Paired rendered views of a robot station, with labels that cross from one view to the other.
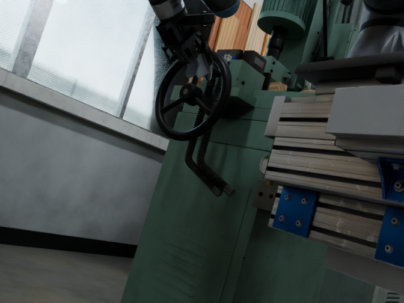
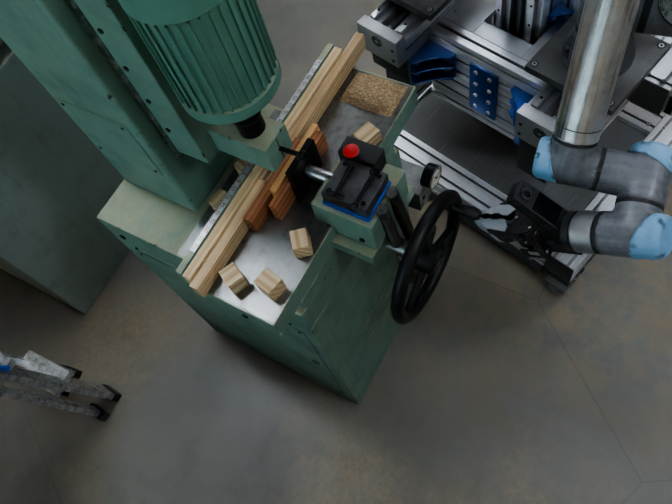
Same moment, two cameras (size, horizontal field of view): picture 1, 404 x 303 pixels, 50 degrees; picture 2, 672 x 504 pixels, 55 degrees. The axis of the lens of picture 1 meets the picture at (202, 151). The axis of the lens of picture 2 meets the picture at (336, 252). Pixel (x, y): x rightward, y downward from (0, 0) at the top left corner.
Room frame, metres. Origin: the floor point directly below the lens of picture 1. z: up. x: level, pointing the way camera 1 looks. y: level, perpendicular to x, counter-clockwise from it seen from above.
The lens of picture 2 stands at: (1.37, 0.63, 1.99)
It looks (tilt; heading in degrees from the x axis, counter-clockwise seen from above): 62 degrees down; 277
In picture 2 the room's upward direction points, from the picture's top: 22 degrees counter-clockwise
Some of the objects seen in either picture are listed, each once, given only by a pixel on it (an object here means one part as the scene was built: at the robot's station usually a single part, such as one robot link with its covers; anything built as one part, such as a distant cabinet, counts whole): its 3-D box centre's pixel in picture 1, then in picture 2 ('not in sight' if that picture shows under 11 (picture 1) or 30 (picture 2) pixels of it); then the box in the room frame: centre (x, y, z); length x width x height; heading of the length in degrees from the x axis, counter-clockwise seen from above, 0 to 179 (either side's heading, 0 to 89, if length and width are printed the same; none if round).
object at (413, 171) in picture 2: (278, 199); (406, 182); (1.24, -0.25, 0.58); 0.12 x 0.08 x 0.08; 138
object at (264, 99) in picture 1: (244, 103); (328, 195); (1.43, -0.09, 0.87); 0.61 x 0.30 x 0.06; 48
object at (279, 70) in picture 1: (270, 74); (251, 138); (1.53, -0.16, 1.03); 0.14 x 0.07 x 0.09; 138
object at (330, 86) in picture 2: not in sight; (285, 155); (1.49, -0.18, 0.92); 0.67 x 0.02 x 0.04; 48
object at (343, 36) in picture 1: (343, 47); not in sight; (1.58, -0.41, 1.22); 0.09 x 0.08 x 0.15; 138
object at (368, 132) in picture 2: (277, 89); (367, 136); (1.31, -0.17, 0.92); 0.04 x 0.04 x 0.03; 29
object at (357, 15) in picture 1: (361, 18); not in sight; (1.66, -0.47, 1.40); 0.10 x 0.06 x 0.16; 138
